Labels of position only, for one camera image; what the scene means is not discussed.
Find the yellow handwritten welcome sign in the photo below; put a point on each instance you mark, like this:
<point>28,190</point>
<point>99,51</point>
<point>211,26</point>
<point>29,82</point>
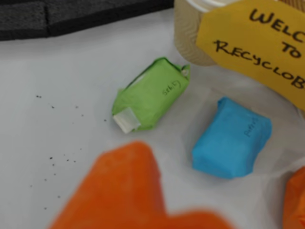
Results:
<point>250,47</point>

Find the ribbed beige paper cup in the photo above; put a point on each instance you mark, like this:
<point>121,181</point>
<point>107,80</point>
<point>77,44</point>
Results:
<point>188,35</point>

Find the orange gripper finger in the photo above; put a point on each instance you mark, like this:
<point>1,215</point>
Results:
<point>119,186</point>

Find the green paper parcel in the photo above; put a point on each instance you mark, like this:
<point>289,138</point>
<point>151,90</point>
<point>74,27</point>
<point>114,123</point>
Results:
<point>152,100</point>

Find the orange paper parcel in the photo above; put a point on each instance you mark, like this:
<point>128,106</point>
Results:
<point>296,198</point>

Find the dark grey foam border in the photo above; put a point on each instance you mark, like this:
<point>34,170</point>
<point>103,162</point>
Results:
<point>71,19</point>

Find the blue paper parcel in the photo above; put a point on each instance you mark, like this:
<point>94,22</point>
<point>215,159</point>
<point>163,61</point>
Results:
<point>228,138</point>

